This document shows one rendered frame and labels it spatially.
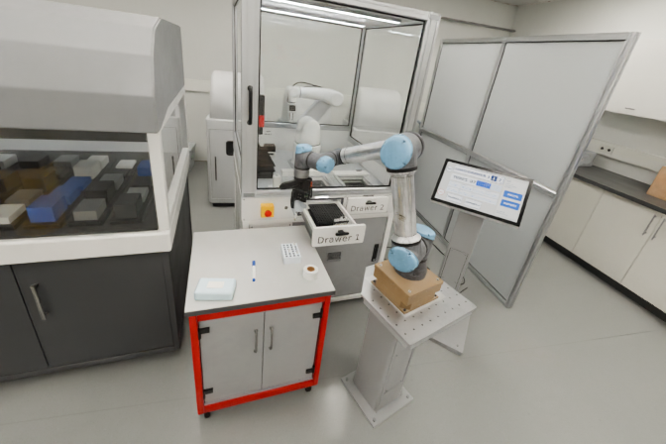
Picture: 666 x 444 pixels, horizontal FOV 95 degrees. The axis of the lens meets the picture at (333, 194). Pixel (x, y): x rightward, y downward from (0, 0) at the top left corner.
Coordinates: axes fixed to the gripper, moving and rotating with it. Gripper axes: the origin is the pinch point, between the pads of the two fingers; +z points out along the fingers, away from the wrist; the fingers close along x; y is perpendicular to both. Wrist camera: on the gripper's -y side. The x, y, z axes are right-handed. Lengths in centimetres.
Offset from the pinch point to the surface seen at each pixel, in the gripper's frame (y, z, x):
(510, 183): 106, -17, 76
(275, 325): 10, 41, -33
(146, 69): -48, -61, -35
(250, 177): -31.0, -8.6, 6.9
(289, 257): 5.0, 18.3, -12.0
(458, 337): 107, 95, 58
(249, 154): -31.6, -22.1, 6.5
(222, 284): -9.7, 17.6, -43.6
